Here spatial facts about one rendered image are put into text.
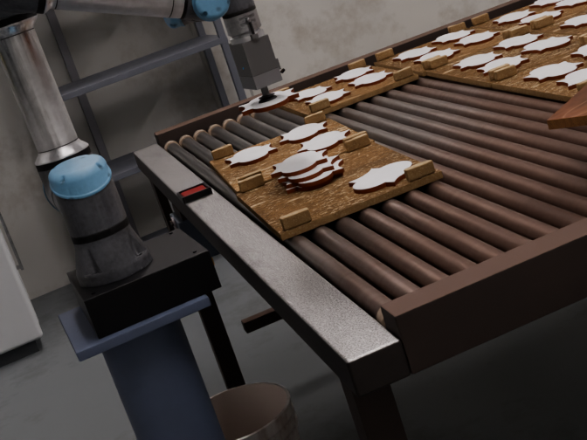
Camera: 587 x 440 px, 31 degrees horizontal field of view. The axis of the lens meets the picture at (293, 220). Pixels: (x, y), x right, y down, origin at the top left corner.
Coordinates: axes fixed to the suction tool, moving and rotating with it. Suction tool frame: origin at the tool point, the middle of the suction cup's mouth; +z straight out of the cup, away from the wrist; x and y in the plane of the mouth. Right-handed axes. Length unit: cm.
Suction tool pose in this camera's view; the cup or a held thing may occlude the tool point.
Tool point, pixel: (269, 105)
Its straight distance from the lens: 231.1
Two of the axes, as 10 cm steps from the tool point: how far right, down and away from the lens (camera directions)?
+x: -8.6, 3.9, -3.2
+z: 3.0, 9.1, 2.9
